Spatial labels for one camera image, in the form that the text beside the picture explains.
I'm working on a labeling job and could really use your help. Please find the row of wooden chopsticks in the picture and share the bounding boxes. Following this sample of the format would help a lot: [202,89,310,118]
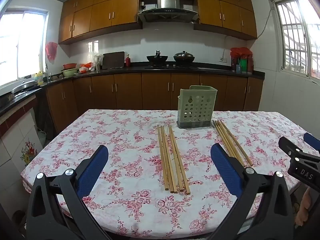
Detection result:
[157,125,191,195]

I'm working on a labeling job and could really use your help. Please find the barred window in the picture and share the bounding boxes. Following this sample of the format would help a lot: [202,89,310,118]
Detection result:
[268,0,320,78]

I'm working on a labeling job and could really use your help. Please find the red-bagged condiment bottles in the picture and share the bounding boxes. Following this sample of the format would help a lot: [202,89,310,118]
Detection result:
[230,47,253,74]

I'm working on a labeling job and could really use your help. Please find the dark cutting board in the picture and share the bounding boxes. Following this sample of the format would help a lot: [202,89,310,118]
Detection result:
[102,51,125,70]

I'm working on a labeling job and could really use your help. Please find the green perforated utensil holder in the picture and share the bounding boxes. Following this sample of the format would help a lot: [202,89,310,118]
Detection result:
[176,85,218,129]

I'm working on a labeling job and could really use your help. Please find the floral tablecloth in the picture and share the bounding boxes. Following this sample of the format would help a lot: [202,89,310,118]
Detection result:
[21,109,320,233]

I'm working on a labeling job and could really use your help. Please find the person's right hand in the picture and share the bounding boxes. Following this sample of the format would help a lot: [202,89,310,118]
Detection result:
[294,187,313,227]

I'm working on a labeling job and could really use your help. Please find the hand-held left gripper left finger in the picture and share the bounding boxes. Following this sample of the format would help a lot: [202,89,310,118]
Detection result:
[26,144,113,240]

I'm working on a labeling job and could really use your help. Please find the white wall cable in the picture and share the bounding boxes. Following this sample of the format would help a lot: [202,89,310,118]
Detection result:
[222,6,273,58]

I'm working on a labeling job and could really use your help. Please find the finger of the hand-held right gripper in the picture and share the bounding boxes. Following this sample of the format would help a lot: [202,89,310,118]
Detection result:
[278,136,307,162]
[303,132,320,153]

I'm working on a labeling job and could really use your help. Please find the gas stove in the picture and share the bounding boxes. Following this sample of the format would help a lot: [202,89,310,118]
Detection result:
[144,65,198,70]

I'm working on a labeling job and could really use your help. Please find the black kitchen countertop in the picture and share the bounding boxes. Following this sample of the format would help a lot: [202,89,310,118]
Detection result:
[0,65,265,115]

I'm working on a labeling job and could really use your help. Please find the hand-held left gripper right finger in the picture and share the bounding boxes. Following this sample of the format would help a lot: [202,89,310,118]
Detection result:
[207,144,294,240]

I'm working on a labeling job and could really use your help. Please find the steel range hood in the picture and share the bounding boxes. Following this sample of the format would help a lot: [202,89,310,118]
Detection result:
[137,0,199,23]

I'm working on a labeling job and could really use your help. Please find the black wok with lid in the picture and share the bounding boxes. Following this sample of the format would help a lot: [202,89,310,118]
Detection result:
[173,51,195,63]

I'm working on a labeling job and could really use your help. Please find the wooden base cabinets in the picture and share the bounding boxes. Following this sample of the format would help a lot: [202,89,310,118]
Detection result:
[45,71,264,133]

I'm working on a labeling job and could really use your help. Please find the sliding window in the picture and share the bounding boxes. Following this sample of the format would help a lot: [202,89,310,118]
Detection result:
[0,9,49,97]

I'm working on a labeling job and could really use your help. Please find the red hanging plastic bag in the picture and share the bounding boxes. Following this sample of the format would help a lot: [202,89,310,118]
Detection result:
[45,42,58,61]

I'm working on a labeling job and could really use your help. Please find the grey pan lid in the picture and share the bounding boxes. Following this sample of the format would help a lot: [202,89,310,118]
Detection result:
[12,80,39,94]

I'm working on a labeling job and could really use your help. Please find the wooden wall cabinets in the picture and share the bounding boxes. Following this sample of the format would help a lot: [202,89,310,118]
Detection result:
[59,0,257,45]

